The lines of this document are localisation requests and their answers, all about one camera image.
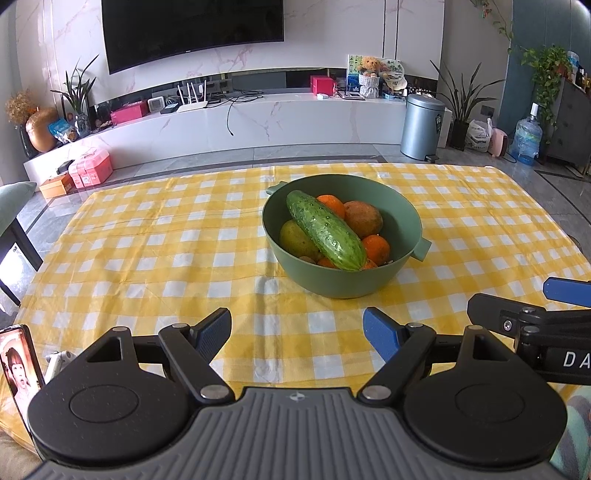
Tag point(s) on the orange mandarin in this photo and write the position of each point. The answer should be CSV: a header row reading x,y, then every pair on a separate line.
x,y
332,204
377,249
370,265
325,263

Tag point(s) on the white desk clock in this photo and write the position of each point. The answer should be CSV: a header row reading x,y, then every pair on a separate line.
x,y
156,105

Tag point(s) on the yellow checked tablecloth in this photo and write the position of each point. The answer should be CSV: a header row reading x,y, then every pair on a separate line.
x,y
161,258

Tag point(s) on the small brown longan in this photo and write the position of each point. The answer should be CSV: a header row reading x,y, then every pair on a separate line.
x,y
306,260

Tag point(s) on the white router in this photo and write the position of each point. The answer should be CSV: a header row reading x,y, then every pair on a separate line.
x,y
191,106

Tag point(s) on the white phone stand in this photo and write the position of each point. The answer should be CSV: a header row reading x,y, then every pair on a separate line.
x,y
57,362

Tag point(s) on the green picture card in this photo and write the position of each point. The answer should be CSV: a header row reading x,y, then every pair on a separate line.
x,y
353,69

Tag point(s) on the pink flat box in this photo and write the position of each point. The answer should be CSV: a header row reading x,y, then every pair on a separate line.
x,y
129,113

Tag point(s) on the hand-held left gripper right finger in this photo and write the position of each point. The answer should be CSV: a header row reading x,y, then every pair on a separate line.
x,y
381,330

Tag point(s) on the orange cardboard box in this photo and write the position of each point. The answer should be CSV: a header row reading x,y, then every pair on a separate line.
x,y
56,185

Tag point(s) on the blue water bottle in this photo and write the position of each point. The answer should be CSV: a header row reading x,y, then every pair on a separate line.
x,y
526,141

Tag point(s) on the yellow pear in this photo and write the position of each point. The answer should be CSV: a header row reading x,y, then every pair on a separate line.
x,y
364,217

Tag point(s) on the green colander bowl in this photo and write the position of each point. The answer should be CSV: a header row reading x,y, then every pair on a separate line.
x,y
341,284

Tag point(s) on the teddy bear bouquet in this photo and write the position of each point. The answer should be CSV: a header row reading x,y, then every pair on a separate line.
x,y
369,78

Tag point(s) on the blue snack packet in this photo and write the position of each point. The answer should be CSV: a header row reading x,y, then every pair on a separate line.
x,y
61,130

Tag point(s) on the white marble tv console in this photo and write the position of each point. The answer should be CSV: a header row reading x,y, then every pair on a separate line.
x,y
300,120

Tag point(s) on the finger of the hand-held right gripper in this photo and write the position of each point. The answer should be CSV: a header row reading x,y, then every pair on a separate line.
x,y
568,291
491,311

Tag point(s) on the red box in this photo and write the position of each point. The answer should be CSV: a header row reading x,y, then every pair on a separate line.
x,y
322,85

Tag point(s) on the black television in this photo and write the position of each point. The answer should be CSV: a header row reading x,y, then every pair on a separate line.
x,y
189,27

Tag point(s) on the potted plant in glass vase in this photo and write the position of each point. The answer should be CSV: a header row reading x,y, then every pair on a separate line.
x,y
78,99

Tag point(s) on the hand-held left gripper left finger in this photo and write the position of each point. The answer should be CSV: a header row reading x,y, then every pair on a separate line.
x,y
217,330

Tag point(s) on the teal patterned blanket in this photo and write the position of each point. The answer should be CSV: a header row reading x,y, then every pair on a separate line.
x,y
577,429

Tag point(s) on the grey cabinet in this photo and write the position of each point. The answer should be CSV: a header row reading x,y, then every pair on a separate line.
x,y
572,124

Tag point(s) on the pink storage boxes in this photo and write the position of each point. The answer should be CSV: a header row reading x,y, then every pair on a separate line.
x,y
92,170

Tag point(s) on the pale green cushion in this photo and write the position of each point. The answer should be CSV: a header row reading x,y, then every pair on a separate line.
x,y
14,203

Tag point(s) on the copper round vase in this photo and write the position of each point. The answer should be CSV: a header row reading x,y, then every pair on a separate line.
x,y
41,131

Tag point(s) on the large green pear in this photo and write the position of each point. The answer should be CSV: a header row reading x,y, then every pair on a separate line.
x,y
295,240

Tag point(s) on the silver pedal trash can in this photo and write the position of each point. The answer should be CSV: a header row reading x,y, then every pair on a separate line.
x,y
421,129

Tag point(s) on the white plastic bag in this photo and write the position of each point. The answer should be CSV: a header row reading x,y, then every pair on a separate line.
x,y
478,136

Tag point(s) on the smartphone with lit screen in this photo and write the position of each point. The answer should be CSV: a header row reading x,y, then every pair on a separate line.
x,y
21,383

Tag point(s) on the green cucumber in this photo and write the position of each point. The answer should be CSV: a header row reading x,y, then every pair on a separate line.
x,y
323,228

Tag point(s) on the round hand fan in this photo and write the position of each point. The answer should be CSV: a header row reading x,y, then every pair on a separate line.
x,y
395,74

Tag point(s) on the trailing green plant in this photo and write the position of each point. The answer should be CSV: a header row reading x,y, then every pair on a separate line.
x,y
547,69

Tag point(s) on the long-leaved potted plant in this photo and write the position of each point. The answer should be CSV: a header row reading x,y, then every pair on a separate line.
x,y
459,134

